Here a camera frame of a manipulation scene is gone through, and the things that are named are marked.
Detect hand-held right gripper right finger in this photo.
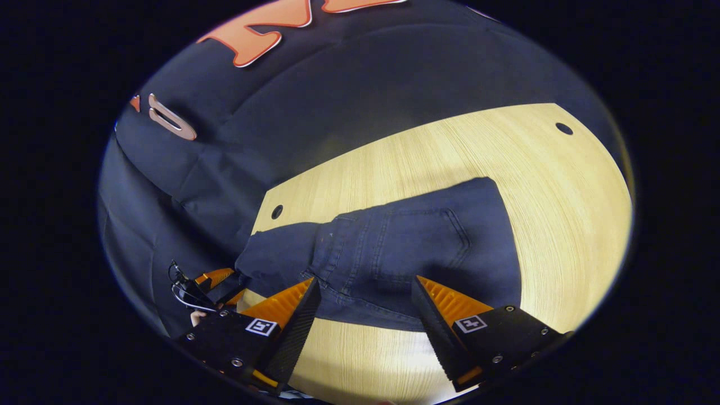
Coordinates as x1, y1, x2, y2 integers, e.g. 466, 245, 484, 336
411, 275, 573, 394

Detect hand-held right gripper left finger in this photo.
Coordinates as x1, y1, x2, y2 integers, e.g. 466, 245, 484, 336
178, 277, 323, 394

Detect dark blue jeans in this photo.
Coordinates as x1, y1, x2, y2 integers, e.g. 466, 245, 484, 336
235, 177, 523, 332

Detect black backdrop cloth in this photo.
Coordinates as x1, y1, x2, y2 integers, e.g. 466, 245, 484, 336
97, 0, 619, 338

